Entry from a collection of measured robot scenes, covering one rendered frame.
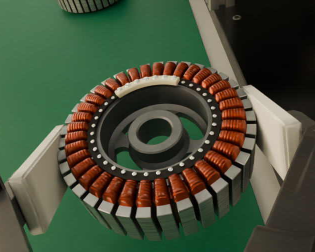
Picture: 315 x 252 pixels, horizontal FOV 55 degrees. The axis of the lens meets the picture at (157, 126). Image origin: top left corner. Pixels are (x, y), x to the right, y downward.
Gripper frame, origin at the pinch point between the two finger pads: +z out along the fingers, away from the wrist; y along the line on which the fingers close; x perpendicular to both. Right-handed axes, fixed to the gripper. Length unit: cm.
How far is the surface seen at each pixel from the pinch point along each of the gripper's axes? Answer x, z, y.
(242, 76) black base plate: -0.1, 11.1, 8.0
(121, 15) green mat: 7.8, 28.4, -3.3
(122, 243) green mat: -7.9, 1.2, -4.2
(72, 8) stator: 10.1, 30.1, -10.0
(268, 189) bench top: -7.1, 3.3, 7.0
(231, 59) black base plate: 0.9, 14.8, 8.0
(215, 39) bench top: 2.7, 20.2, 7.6
